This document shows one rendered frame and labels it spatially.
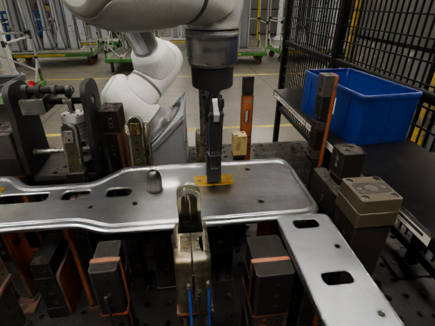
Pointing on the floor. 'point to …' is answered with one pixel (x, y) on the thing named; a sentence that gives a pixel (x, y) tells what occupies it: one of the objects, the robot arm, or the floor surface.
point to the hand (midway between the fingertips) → (213, 163)
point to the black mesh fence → (421, 262)
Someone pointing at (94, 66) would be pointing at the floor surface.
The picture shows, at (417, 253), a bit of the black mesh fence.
